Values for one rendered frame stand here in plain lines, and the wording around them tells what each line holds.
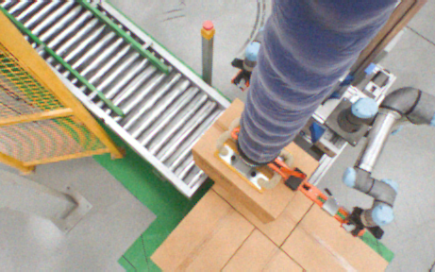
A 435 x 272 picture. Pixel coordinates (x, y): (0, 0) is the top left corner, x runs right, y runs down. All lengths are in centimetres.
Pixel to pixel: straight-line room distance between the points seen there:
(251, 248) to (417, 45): 262
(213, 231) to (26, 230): 156
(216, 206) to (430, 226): 187
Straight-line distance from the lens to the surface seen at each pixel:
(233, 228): 242
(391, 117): 162
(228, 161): 192
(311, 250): 251
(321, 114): 227
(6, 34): 157
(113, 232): 305
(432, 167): 362
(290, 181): 182
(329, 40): 73
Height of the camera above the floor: 296
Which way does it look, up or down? 72 degrees down
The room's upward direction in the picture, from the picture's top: 6 degrees clockwise
